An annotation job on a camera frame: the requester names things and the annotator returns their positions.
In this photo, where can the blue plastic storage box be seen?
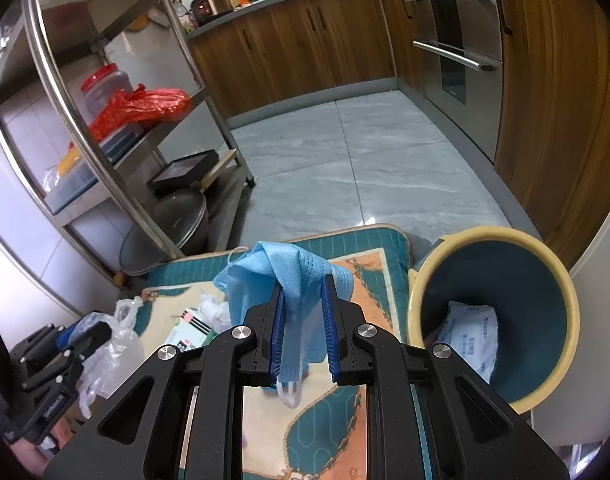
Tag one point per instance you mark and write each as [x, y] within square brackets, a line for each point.
[62, 186]

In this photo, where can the stainless steel built-in oven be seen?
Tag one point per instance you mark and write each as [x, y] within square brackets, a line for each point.
[461, 51]

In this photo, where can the red plastic bag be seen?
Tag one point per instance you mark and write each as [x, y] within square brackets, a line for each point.
[141, 105]

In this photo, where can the wooden kitchen cabinets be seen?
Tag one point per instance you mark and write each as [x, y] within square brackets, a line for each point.
[553, 149]

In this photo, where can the white black coupon box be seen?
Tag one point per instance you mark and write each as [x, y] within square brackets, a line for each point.
[190, 332]

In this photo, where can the stainless steel shelf rack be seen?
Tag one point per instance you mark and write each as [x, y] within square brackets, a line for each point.
[49, 34]

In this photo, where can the white tissue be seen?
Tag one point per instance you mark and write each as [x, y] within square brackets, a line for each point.
[214, 313]

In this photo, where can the blue face mask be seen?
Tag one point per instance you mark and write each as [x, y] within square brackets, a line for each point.
[249, 280]

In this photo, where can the red lid plastic jar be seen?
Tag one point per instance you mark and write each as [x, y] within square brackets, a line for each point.
[99, 87]

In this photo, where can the clear plastic bag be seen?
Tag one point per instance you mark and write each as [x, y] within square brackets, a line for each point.
[113, 363]

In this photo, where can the yellow corn package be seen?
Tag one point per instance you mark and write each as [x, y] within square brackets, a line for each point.
[69, 161]

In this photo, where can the teal orange floor mat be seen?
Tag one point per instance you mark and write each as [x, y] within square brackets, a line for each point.
[325, 435]

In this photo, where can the black square tray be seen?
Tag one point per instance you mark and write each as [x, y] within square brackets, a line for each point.
[182, 172]

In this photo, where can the teal trash bin yellow rim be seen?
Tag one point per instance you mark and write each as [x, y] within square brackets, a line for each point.
[506, 302]

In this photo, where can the glass pot lid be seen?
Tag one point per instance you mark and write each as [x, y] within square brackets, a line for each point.
[183, 216]

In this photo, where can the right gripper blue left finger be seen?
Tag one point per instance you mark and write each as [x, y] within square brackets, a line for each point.
[277, 333]

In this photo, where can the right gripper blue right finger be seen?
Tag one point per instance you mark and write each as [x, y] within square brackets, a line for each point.
[332, 345]

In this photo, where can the electric rice cooker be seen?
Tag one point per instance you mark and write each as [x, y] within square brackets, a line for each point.
[206, 11]

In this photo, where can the wooden handle utensil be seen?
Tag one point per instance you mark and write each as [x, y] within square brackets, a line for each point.
[223, 163]

